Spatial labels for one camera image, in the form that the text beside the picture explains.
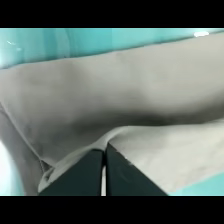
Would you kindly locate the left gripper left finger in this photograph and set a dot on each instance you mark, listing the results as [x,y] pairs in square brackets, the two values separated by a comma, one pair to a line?
[81,178]

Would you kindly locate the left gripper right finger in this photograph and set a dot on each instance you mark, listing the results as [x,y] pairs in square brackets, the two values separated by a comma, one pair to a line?
[128,178]

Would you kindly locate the grey garment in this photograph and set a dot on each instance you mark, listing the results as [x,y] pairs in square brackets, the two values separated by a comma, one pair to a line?
[110,96]

